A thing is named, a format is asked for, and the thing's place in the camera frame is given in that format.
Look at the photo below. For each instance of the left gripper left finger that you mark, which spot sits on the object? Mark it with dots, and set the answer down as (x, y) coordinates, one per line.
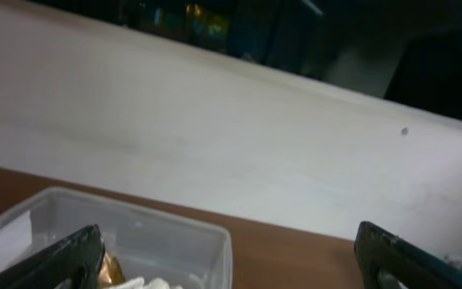
(76, 258)

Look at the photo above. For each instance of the gold foil wrapper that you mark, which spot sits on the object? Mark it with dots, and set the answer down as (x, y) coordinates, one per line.
(110, 273)

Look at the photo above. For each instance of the clear plastic bin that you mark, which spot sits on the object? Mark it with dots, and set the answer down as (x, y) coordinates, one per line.
(147, 243)

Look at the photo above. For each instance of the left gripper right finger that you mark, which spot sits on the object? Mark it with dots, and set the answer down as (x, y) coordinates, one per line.
(387, 261)

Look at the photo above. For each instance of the white tissue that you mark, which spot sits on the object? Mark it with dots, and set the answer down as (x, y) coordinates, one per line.
(139, 283)

